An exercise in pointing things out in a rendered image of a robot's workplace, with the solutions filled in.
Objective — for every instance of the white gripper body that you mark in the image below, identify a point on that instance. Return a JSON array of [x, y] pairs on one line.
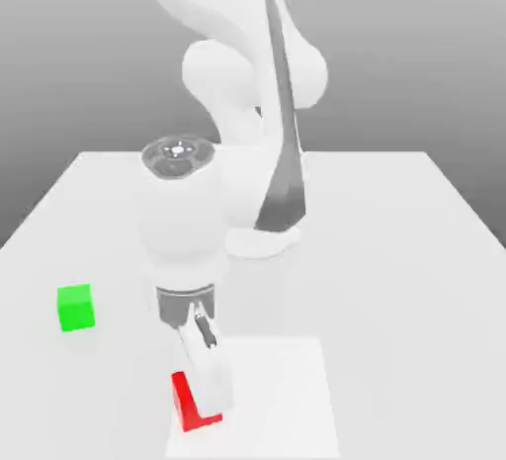
[[205, 373]]

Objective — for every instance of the small green cube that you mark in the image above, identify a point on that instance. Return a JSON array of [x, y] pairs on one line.
[[76, 307]]

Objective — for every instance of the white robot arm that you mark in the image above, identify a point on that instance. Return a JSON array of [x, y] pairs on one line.
[[182, 214]]

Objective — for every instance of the small red cube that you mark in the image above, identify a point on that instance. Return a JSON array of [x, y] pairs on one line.
[[182, 400]]

